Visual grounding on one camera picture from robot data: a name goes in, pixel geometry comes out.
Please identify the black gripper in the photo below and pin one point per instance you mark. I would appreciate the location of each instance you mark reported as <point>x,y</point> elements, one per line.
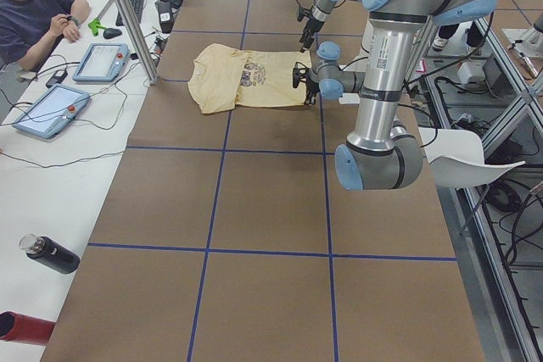
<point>310,86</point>
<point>308,30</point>

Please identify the cream long-sleeve printed shirt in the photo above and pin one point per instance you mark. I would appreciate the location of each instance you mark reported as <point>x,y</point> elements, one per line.
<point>224,77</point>

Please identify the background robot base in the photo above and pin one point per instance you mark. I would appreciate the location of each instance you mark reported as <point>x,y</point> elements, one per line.
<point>527,45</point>

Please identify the white plastic chair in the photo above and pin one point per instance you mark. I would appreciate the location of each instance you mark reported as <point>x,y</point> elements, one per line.
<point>456,159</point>

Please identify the black keyboard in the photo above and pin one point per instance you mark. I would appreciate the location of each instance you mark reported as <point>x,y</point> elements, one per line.
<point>132,6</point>

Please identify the black computer mouse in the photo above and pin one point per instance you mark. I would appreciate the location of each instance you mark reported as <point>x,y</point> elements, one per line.
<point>110,33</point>

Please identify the far blue teach pendant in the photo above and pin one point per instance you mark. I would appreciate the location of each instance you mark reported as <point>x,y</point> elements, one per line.
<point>102,63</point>

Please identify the blue teach pendant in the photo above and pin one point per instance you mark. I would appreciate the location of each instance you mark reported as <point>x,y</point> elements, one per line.
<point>52,112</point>
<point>102,63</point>

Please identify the black power adapter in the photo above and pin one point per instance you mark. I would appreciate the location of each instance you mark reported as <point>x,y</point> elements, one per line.
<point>56,78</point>

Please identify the near blue teach pendant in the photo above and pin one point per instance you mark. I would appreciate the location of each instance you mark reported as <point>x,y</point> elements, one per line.
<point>52,112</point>

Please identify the seated person in navy shirt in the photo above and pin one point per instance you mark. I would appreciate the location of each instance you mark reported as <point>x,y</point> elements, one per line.
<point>31,29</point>

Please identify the black water bottle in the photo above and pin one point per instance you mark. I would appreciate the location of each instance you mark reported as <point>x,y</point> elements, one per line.
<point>47,252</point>

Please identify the red cylinder bottle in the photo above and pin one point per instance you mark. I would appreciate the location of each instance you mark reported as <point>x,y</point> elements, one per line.
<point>25,329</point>

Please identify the green handled tool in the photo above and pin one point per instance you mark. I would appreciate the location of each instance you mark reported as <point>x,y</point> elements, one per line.
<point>95,26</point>

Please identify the aluminium frame post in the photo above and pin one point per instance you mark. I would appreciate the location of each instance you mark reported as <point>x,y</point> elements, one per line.
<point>138,41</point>

